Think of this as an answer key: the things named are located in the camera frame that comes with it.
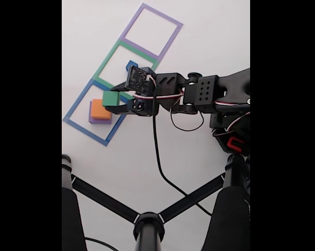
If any black cable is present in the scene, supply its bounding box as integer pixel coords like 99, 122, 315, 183
84, 237, 119, 251
152, 95, 213, 217

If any purple square block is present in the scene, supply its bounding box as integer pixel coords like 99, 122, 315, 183
88, 101, 113, 124

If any purple tape square frame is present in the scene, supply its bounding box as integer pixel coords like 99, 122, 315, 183
120, 2, 184, 61

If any servo wire bundle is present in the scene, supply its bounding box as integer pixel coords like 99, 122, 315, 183
132, 75, 251, 138

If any orange square block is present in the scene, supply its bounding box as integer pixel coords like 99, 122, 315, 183
91, 98, 113, 120

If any red table clamp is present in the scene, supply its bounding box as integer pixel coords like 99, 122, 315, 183
227, 135, 246, 154

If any black camera tripod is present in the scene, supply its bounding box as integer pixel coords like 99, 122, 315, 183
62, 154, 251, 251

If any blue tape square frame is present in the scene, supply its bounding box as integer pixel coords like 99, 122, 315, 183
62, 79, 134, 147

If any green cube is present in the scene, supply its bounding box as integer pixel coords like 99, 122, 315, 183
102, 90, 121, 107

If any green tape square frame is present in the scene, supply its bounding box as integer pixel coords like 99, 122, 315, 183
92, 39, 158, 92

